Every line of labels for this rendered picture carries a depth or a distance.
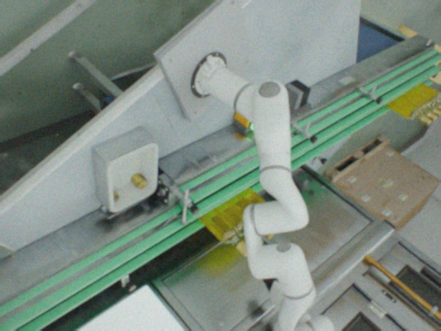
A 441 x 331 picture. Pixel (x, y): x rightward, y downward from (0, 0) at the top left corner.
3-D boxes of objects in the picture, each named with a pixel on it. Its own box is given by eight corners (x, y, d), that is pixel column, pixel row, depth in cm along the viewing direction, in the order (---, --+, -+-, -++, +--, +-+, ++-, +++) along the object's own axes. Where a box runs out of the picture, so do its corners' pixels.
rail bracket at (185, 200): (167, 211, 153) (190, 234, 147) (169, 177, 141) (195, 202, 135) (174, 207, 154) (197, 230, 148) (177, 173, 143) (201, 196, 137)
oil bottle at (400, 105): (375, 100, 231) (424, 129, 217) (379, 91, 227) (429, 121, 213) (381, 96, 234) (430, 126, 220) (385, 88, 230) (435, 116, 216)
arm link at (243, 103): (236, 119, 138) (276, 146, 130) (229, 91, 126) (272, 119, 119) (257, 99, 140) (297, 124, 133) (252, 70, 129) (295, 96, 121)
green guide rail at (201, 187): (179, 189, 149) (194, 203, 146) (179, 186, 149) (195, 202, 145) (433, 50, 244) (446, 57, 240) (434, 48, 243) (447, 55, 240)
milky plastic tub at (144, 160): (96, 198, 144) (111, 215, 140) (91, 146, 128) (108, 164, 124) (141, 176, 153) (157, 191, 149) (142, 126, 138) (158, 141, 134)
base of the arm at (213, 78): (186, 71, 132) (223, 95, 125) (214, 41, 134) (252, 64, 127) (201, 100, 146) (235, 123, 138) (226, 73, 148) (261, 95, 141)
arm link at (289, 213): (245, 171, 118) (245, 221, 111) (295, 160, 113) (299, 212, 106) (263, 192, 129) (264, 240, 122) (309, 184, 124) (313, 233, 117)
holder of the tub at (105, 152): (97, 208, 148) (110, 222, 144) (91, 146, 129) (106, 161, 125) (140, 185, 157) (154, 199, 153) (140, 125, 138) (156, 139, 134)
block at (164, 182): (155, 195, 155) (167, 208, 151) (155, 176, 148) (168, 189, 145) (163, 190, 157) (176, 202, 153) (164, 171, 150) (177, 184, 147)
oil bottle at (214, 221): (188, 209, 163) (227, 248, 153) (189, 200, 159) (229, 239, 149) (200, 202, 166) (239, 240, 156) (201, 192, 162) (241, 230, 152)
